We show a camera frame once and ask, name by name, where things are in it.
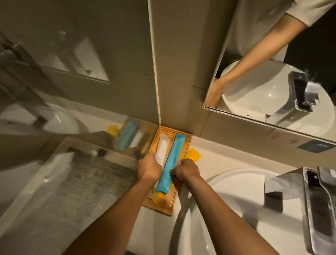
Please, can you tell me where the person's left hand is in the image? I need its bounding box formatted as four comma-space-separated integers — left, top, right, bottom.
137, 151, 163, 183

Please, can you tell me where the person's right hand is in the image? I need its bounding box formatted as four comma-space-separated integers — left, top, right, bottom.
169, 158, 201, 184

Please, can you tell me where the long blue packet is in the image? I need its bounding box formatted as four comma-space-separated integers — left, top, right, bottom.
156, 134, 187, 195

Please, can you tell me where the white sachet packet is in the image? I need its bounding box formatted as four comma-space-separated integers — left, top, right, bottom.
154, 133, 170, 168

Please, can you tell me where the person's left forearm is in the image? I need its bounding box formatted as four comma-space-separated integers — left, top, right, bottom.
62, 175, 158, 255

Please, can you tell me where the person's right forearm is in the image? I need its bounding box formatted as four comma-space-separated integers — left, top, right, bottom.
181, 175, 280, 255

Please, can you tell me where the yellow packet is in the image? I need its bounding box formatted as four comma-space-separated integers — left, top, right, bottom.
183, 148, 202, 161
151, 184, 175, 205

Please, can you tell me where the wooden amenity tray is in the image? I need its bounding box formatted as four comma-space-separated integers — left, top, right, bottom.
142, 126, 192, 216

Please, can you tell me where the white sink basin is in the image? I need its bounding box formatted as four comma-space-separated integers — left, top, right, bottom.
169, 168, 336, 255

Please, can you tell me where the chrome faucet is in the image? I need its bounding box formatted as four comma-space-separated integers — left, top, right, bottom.
264, 166, 336, 255

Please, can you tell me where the wall mirror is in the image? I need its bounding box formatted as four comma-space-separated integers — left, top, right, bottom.
202, 0, 336, 144

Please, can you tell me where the blue wall sticker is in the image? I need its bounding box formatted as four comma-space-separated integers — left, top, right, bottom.
298, 139, 335, 154

